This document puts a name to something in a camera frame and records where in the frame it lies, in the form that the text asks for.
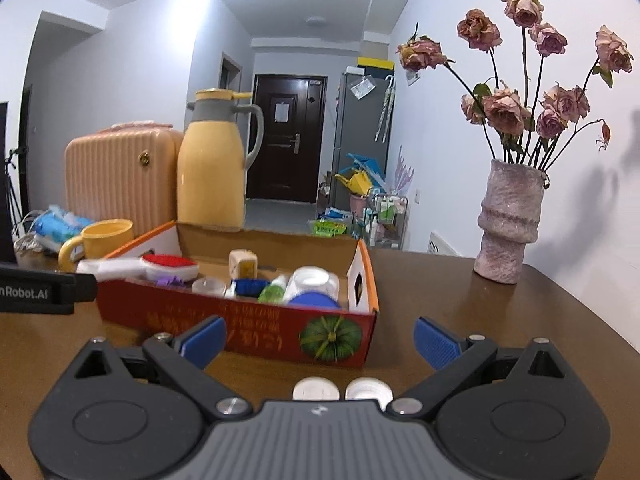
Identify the wall picture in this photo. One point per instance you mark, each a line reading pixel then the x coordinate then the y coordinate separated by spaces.
pixel 412 78

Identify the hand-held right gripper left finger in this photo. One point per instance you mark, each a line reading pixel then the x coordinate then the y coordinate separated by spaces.
pixel 202 340

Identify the white ridged bottle cap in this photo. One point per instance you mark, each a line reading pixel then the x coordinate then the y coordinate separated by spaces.
pixel 367 390

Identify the hanging folded umbrella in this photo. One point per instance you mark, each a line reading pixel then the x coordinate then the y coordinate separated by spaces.
pixel 384 110

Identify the yellow thermos jug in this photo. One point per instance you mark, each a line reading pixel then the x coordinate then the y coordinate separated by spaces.
pixel 210 175

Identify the green spray bottle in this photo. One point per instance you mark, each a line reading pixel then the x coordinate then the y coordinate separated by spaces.
pixel 271 294

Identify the pink textured vase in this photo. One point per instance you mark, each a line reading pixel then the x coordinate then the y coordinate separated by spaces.
pixel 507 220

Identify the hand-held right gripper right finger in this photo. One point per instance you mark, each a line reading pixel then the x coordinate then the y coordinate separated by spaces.
pixel 437 342

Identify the blue ridged cap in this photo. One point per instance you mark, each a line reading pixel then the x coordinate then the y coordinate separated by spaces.
pixel 250 287

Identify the black tripod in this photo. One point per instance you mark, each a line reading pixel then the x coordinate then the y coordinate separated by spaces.
pixel 12 190

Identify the yellow mug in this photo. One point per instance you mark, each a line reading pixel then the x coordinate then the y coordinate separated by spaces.
pixel 107 240

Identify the pink bucket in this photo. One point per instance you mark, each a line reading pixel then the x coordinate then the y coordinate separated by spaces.
pixel 359 206

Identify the pink ribbed suitcase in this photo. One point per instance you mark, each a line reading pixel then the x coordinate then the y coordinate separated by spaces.
pixel 120 175

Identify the grey interior door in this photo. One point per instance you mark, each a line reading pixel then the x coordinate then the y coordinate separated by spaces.
pixel 231 75

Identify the round ceiling light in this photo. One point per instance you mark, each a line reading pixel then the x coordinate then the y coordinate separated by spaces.
pixel 316 21

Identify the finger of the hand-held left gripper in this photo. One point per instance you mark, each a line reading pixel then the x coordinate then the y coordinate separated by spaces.
pixel 60 290

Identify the blue tissue pack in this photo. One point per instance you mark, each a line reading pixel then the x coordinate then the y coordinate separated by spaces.
pixel 57 227

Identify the clear cotton swab box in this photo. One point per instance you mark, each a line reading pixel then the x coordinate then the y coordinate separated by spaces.
pixel 312 280

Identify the grey refrigerator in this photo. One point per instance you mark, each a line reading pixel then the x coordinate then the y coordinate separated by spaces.
pixel 357 125

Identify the dried pink roses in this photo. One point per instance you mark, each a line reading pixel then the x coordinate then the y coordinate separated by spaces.
pixel 505 107

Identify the beige power adapter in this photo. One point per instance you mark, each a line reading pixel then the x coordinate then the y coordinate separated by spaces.
pixel 243 262

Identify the purple flower wall sticker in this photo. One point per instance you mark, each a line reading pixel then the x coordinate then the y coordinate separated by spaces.
pixel 405 170

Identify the orange cardboard box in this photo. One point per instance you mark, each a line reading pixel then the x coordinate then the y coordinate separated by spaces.
pixel 200 320

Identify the yellow watering can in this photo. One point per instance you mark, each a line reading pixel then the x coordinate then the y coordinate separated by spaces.
pixel 357 183

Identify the yellow and black box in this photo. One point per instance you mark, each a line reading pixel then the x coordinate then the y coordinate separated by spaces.
pixel 375 64

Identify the dark entrance door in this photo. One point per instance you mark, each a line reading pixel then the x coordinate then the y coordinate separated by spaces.
pixel 285 160

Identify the blue plastic rack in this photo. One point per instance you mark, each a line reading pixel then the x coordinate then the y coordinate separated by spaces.
pixel 365 162

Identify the blue lid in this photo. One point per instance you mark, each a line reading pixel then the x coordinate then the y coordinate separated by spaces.
pixel 312 302

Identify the red and white lint brush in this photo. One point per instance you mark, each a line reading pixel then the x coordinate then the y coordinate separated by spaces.
pixel 165 261

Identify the purple ridged lid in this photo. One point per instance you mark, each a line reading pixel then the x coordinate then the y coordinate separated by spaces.
pixel 167 280

